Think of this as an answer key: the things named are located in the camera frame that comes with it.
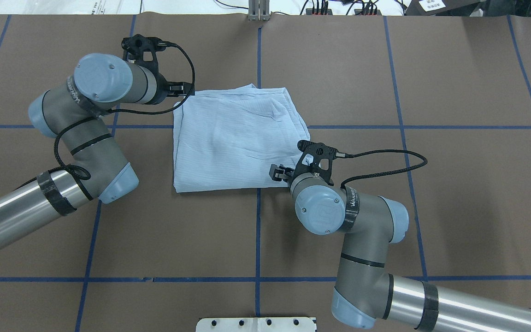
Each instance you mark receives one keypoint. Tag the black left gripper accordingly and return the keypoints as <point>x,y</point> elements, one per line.
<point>163,90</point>

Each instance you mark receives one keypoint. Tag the aluminium frame post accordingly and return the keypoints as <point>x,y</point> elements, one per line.
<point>259,10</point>

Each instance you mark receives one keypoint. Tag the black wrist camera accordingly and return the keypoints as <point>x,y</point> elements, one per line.
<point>141,50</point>
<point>317,159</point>

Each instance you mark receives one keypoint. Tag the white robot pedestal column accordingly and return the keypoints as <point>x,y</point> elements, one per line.
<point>257,324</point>

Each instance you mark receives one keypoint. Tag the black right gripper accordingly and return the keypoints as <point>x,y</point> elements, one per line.
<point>278,173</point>

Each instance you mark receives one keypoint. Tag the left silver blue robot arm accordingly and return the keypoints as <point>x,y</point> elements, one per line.
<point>91,164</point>

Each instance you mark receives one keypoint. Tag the light blue striped shirt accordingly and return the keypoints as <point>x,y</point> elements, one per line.
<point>228,139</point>

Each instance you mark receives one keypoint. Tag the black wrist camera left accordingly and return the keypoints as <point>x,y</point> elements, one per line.
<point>141,50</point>

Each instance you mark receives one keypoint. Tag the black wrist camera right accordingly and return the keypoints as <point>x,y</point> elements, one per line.
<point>317,159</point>

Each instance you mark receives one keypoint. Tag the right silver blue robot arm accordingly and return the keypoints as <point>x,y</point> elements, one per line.
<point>364,291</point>

